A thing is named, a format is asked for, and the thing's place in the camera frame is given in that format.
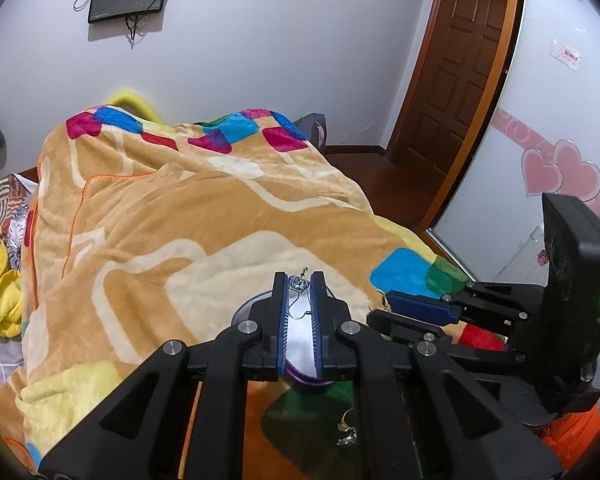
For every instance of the patterned bedsheet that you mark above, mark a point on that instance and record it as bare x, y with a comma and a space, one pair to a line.
5, 210

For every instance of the wooden door frame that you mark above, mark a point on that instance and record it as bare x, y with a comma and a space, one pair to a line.
505, 60

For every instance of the silver jewellery on blanket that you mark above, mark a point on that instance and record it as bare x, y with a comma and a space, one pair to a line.
346, 417

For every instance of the dark grey bag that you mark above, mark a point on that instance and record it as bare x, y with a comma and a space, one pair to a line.
312, 127

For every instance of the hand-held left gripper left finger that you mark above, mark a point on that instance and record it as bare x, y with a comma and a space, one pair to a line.
280, 320

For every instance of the small silver earring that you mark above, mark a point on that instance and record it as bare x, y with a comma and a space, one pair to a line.
346, 441

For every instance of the yellow foam tube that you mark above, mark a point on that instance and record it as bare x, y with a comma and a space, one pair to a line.
135, 101

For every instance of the white wall label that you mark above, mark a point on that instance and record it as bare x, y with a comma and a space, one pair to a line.
566, 55

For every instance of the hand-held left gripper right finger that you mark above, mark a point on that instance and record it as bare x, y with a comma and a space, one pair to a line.
316, 320

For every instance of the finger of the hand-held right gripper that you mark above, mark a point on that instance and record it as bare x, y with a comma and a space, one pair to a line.
395, 327
420, 305

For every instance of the tan patchwork fleece blanket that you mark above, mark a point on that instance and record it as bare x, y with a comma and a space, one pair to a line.
180, 210

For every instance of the silver crown earring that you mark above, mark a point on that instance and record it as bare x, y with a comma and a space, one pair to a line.
298, 283

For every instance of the brown wooden door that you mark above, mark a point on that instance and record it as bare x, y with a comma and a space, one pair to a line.
455, 70

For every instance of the purple jewelry dish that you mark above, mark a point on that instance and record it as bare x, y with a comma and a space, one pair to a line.
300, 350

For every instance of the orange cloth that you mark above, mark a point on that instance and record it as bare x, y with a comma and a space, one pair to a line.
572, 437

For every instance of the white wardrobe door pink hearts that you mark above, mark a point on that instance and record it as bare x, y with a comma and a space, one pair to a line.
545, 110

